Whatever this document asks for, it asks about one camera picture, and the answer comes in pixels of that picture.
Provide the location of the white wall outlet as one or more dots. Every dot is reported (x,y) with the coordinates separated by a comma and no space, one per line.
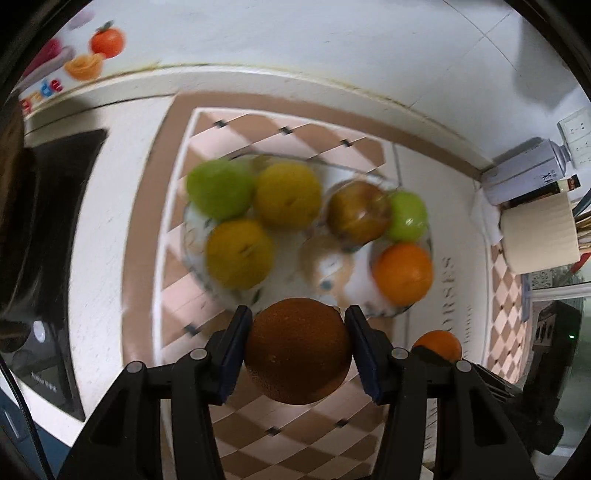
(577,129)
(584,154)

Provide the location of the patterned oval plate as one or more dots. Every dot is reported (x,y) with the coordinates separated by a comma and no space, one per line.
(323,267)

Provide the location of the grey spray can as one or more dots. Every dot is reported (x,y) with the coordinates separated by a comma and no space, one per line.
(521,177)

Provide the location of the orange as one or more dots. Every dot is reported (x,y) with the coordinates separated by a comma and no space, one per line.
(402,274)
(436,344)

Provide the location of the checkered brown tablecloth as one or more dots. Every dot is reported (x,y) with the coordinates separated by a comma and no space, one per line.
(152,194)

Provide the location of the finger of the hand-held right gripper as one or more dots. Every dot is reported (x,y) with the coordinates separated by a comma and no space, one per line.
(501,387)

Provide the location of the colourful wall sticker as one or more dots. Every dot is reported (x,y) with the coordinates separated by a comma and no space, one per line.
(87,55)

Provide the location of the yellow lemon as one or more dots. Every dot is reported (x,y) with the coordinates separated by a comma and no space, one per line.
(239,254)
(288,194)

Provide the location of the bundle of chopsticks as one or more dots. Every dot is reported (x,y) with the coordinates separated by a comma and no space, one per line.
(584,221)

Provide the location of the cream utensil holder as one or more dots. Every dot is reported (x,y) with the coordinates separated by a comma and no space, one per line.
(540,235)

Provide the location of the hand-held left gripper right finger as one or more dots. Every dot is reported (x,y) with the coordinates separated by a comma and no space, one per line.
(364,360)

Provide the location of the round brown fruit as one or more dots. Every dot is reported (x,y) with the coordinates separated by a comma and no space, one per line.
(298,350)

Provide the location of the black gas stove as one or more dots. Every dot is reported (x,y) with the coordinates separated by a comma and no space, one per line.
(51,221)

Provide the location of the green apple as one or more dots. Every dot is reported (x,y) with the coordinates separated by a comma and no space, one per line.
(219,189)
(408,217)

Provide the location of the blue cabinet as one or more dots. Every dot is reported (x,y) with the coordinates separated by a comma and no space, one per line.
(11,424)

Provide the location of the dark red apple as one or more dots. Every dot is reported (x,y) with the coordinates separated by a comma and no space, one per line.
(359,212)

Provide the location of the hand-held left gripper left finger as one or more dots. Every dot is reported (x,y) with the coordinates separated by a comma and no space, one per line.
(233,355)

